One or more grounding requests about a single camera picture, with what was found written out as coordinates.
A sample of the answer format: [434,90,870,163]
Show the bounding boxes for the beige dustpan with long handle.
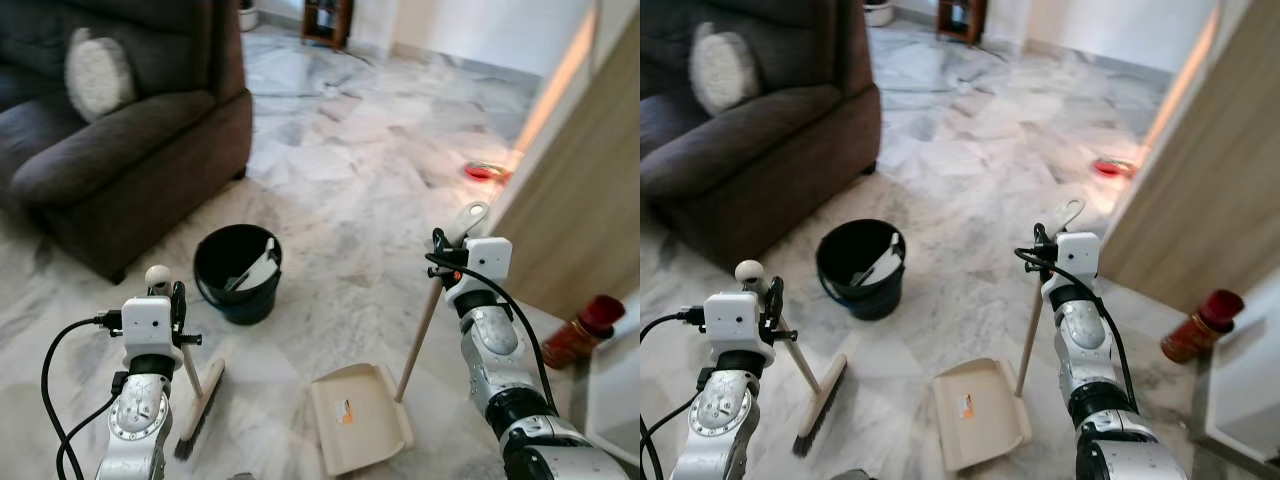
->
[308,200,492,478]
[932,196,1089,474]

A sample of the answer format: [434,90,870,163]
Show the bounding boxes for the black plastic bucket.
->
[193,225,284,326]
[816,219,907,321]

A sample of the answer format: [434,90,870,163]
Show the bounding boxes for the white rubbish piece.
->
[225,238,279,293]
[850,232,903,288]

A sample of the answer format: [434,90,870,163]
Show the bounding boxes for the dark brown fabric sofa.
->
[640,0,883,271]
[0,0,254,284]

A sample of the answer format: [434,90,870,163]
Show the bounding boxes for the brown jar with red lid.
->
[543,294,626,371]
[1160,289,1246,364]

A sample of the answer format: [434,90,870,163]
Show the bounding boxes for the light wooden door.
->
[1098,0,1280,313]
[480,0,641,323]

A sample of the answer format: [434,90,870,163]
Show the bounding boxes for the white low furniture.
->
[1190,310,1280,466]
[583,318,641,471]

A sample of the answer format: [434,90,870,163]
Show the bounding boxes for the small wooden cabinet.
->
[936,0,989,46]
[300,0,354,51]

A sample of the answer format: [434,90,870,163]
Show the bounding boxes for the round grey white pillow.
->
[690,22,763,116]
[65,27,137,123]

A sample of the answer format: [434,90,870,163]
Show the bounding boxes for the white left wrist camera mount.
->
[703,290,776,366]
[120,295,184,369]

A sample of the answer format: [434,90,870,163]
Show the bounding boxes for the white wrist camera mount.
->
[1040,232,1101,301]
[445,237,514,306]
[703,290,776,366]
[120,295,184,369]

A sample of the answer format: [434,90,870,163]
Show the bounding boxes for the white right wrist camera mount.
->
[1040,232,1101,301]
[445,237,514,306]

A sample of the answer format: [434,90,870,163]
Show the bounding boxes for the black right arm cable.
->
[1018,248,1139,403]
[428,255,557,411]

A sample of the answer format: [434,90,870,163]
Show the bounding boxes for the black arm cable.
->
[40,312,126,480]
[1018,248,1139,403]
[640,308,711,480]
[428,255,557,411]

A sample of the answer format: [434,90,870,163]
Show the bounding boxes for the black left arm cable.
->
[40,312,126,480]
[640,308,711,480]

